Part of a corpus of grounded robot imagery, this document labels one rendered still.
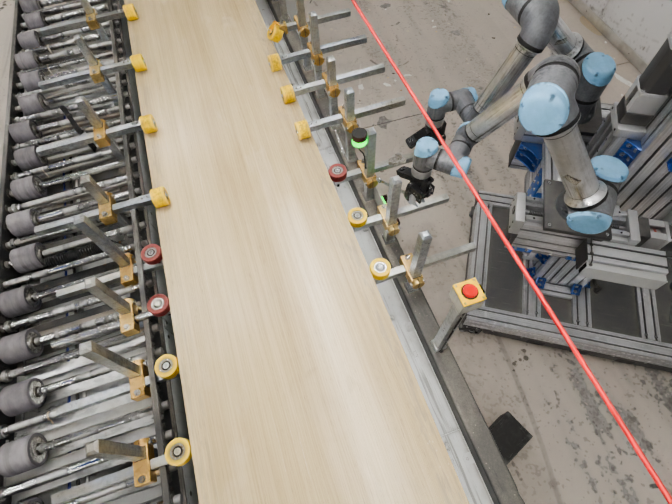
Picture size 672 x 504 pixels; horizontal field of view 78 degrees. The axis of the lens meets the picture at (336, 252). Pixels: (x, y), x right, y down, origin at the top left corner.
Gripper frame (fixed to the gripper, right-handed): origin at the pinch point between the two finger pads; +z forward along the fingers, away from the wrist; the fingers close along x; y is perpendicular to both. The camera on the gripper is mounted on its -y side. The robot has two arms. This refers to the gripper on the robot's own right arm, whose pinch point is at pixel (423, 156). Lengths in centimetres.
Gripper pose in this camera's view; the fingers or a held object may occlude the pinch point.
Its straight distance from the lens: 200.9
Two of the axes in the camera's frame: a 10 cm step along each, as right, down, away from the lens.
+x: -3.2, -8.2, 4.7
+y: 9.5, -3.1, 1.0
